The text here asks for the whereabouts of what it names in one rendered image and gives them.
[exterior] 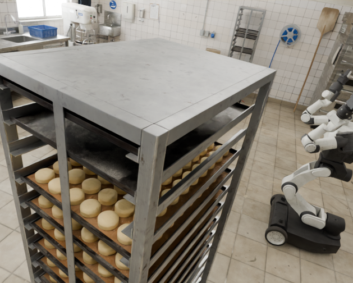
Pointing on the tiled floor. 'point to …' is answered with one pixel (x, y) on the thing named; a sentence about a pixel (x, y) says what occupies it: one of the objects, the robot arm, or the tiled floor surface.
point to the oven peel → (329, 21)
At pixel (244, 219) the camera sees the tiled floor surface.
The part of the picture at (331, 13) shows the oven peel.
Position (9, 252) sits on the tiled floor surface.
